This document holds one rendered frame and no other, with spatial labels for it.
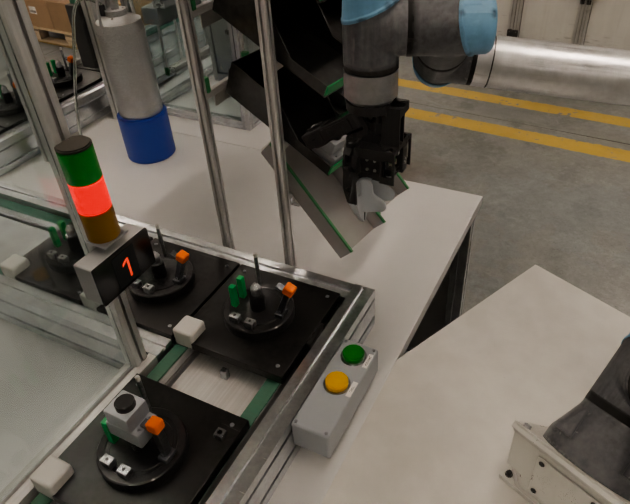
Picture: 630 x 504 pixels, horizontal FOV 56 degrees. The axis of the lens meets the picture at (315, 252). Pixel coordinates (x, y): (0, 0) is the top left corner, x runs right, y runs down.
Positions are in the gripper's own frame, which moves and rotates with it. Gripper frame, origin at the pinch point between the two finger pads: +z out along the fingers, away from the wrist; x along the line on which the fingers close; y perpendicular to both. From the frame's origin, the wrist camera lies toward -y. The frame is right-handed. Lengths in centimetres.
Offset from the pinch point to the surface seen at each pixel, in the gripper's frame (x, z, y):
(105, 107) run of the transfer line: 74, 35, -138
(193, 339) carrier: -16.5, 25.6, -27.0
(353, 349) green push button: -6.0, 26.1, 1.3
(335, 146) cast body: 16.2, -1.5, -12.0
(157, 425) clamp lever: -39.3, 15.8, -14.1
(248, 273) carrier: 4.7, 26.3, -28.3
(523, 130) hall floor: 287, 123, -16
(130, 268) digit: -23.5, 3.6, -29.1
